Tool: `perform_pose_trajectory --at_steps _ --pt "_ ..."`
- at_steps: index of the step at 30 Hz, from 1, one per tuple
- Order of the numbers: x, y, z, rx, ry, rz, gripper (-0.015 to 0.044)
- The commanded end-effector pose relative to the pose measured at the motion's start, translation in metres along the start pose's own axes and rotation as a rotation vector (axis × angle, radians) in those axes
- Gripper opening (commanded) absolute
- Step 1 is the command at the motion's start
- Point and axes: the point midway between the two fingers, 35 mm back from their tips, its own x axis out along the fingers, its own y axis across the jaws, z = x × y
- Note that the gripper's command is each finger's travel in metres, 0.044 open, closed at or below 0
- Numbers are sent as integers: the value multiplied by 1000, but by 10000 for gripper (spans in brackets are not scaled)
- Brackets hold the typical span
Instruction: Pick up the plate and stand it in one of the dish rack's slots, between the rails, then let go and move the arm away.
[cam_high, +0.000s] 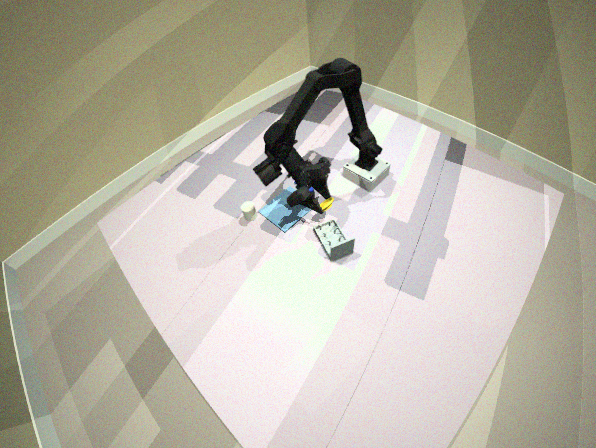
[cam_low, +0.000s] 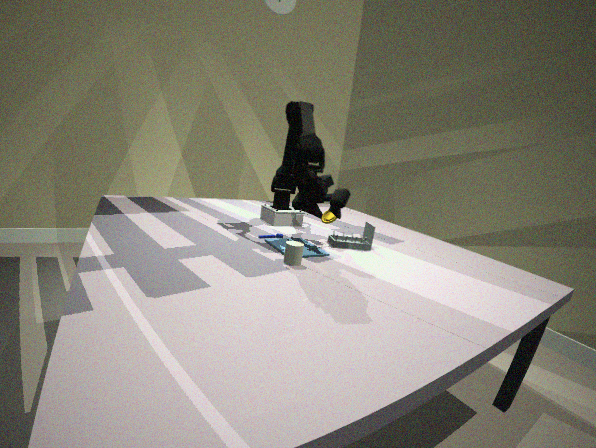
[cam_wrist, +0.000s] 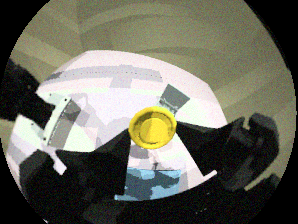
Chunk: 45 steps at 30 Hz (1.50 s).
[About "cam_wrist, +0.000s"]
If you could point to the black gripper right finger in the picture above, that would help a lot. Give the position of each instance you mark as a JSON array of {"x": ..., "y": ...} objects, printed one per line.
[{"x": 204, "y": 144}]

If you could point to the yellow plate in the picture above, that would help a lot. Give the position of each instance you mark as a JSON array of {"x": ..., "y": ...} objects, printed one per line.
[{"x": 152, "y": 128}]

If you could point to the light blue flat square mat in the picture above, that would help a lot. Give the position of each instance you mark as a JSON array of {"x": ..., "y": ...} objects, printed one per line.
[{"x": 146, "y": 184}]

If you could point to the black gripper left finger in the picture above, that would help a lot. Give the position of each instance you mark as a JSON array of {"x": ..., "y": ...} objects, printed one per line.
[{"x": 107, "y": 163}]

